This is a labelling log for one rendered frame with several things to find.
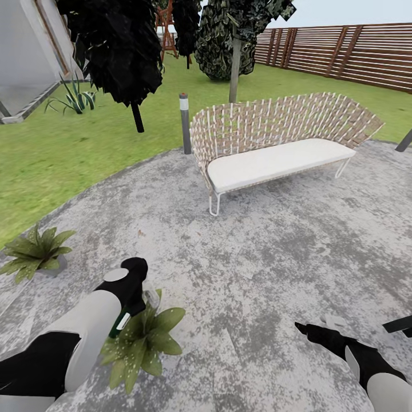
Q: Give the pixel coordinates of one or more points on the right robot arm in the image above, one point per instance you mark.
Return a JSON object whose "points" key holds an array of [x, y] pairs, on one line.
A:
{"points": [[388, 389]]}

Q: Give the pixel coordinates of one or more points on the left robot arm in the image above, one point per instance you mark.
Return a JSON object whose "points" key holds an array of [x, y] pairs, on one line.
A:
{"points": [[61, 357]]}

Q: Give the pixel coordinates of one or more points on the insectifuge atomizer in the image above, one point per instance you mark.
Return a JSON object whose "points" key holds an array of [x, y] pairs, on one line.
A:
{"points": [[120, 323]]}

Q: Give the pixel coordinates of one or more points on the garden chair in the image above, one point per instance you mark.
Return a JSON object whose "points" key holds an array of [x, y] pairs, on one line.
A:
{"points": [[312, 131]]}

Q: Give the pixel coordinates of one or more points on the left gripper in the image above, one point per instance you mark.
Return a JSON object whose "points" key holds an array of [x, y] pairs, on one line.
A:
{"points": [[136, 304]]}

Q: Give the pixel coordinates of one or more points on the door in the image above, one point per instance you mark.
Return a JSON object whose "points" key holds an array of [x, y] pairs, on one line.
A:
{"points": [[48, 34]]}

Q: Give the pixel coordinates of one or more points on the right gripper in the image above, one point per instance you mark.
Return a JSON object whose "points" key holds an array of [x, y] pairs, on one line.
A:
{"points": [[317, 334]]}

